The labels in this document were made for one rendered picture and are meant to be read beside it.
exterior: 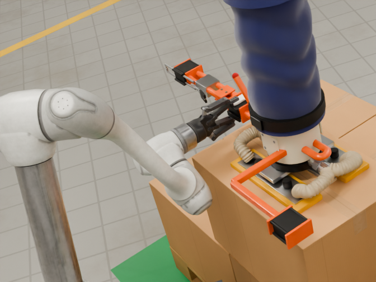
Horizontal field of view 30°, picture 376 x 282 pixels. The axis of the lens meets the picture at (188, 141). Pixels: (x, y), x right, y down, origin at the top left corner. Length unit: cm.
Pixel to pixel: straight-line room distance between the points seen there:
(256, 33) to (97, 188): 230
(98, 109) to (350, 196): 82
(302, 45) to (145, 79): 299
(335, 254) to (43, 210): 85
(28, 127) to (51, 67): 364
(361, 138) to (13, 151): 168
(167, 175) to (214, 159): 37
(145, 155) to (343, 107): 145
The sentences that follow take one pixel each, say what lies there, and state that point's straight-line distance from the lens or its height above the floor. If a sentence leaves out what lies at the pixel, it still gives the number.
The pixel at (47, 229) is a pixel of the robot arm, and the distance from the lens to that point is 186.
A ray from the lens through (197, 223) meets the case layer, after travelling 277.
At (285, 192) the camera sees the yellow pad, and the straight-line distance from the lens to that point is 214.
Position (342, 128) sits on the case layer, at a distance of 310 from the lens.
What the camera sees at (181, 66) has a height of 112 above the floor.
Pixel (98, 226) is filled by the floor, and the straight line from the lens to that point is 376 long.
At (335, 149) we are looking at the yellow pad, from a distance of 223.
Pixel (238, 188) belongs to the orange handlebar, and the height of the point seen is 111.
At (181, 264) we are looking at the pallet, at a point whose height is 8.
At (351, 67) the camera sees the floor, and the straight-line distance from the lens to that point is 450.
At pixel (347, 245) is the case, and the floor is 88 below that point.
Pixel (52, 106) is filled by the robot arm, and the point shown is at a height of 159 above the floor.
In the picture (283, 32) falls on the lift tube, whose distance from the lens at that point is 188.
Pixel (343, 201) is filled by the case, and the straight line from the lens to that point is 211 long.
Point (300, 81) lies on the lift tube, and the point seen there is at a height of 135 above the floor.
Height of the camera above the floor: 241
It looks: 36 degrees down
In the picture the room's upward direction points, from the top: 16 degrees counter-clockwise
